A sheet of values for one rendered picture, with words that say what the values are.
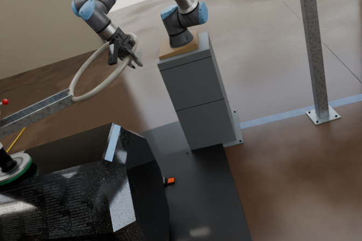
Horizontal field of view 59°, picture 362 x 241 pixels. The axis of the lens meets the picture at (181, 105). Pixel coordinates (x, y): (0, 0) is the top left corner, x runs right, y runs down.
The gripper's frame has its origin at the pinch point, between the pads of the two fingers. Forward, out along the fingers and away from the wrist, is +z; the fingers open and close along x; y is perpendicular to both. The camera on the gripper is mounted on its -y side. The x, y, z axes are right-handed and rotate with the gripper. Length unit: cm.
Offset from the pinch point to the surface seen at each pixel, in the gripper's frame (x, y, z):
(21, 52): 565, 205, 38
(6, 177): 51, -68, -3
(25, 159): 54, -56, 0
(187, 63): 30, 55, 48
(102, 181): 11, -52, 22
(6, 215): 53, -82, 9
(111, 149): 16.2, -35.7, 20.7
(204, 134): 46, 35, 107
